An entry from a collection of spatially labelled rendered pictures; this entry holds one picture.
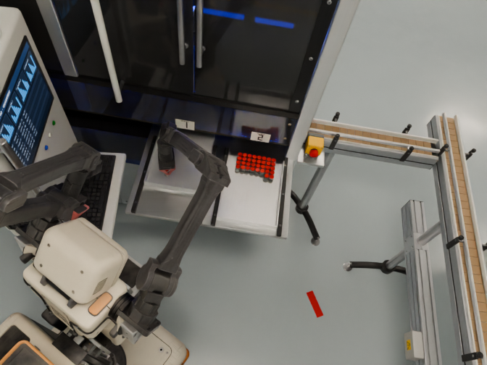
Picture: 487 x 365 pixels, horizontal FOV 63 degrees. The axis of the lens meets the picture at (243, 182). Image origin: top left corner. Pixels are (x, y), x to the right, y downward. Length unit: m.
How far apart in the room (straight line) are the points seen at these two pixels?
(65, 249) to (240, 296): 1.53
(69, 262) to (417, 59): 3.59
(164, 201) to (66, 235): 0.65
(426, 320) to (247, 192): 1.07
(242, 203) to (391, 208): 1.53
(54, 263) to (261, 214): 0.89
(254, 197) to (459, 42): 3.25
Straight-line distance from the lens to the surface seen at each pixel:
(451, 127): 2.34
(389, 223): 3.00
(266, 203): 1.79
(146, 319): 1.26
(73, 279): 1.20
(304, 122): 1.70
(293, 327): 2.55
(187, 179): 1.82
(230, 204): 1.76
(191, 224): 1.18
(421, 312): 2.22
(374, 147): 2.04
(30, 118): 1.59
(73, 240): 1.20
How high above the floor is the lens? 2.45
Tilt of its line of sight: 60 degrees down
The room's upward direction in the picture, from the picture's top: 12 degrees clockwise
